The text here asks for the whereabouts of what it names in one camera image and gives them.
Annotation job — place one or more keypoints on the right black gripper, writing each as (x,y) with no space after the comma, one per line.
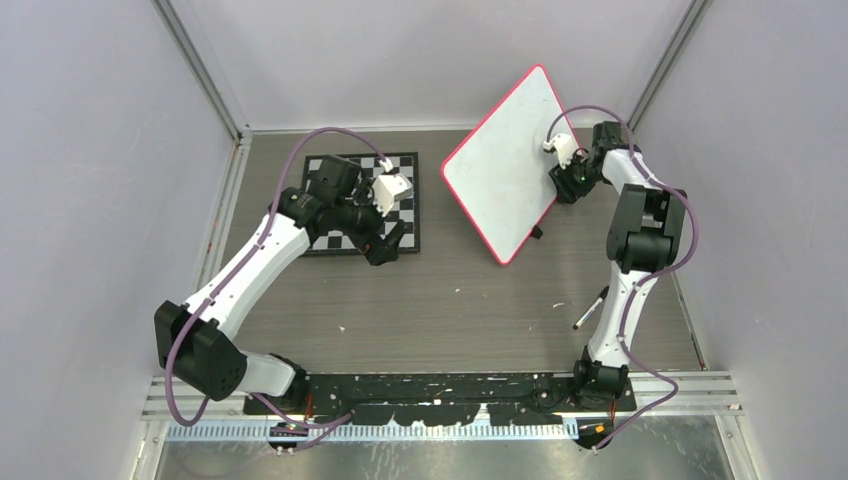
(566,190)

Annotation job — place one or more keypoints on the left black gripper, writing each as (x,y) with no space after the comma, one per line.
(376,249)

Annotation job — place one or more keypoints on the black white chessboard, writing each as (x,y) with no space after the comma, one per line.
(407,210)

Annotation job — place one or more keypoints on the pink framed whiteboard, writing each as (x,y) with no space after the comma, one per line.
(499,172)

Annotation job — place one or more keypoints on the black white marker pen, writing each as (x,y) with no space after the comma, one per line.
(600,298)

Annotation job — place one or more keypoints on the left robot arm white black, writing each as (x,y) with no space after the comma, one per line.
(195,338)

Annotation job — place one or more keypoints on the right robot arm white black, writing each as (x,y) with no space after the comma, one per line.
(643,239)

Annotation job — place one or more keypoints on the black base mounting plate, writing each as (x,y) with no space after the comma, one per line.
(447,399)

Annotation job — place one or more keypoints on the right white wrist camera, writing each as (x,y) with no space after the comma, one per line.
(563,146)

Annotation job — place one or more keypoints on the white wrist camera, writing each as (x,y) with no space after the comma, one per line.
(563,146)
(389,187)

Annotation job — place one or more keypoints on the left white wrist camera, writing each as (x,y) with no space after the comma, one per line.
(389,187)

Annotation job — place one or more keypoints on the white slotted cable duct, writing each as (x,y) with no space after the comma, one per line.
(256,430)

